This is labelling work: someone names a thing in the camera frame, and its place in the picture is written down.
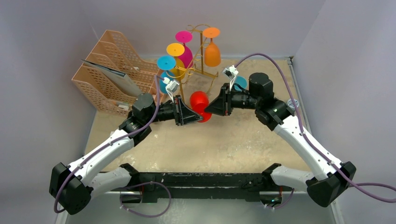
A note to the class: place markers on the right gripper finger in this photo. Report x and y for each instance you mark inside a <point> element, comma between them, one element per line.
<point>220,103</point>
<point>217,111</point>

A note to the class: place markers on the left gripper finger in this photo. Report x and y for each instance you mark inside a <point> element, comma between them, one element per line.
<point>182,122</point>
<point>184,113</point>

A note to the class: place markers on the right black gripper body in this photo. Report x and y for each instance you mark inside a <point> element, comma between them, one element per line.
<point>226,101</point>

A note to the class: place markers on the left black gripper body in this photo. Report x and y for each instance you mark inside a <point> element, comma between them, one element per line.
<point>166,112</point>

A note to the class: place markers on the blue wine glass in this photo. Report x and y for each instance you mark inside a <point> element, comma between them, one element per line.
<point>165,63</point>
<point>240,82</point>

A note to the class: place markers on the red wine glass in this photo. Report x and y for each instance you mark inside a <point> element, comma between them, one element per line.
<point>199,101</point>

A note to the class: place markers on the orange wine glass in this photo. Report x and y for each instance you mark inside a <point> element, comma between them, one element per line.
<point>212,57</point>

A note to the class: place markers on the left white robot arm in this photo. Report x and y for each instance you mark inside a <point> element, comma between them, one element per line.
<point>74,185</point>

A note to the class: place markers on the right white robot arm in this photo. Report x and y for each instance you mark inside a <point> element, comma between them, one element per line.
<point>324,182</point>

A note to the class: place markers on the back yellow wine glass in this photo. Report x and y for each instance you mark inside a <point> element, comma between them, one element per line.
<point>176,50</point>

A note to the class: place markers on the magenta wine glass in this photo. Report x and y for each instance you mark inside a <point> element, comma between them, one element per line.
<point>187,57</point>

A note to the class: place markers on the grey folder in organizer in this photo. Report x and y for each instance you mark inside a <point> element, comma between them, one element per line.
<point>120,79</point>

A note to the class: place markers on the pink plastic file organizer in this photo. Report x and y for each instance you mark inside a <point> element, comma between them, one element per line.
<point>114,51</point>

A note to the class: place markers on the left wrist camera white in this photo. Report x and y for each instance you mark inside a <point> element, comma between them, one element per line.
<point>170,87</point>

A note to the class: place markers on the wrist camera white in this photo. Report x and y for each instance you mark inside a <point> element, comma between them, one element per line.
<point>231,72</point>
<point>170,87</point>

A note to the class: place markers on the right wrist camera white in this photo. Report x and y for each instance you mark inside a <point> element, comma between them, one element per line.
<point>231,72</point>

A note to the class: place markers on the gold wire glass rack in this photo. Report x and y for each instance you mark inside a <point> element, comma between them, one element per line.
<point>198,59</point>

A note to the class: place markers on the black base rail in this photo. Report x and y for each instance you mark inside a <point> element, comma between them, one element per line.
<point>158,185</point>

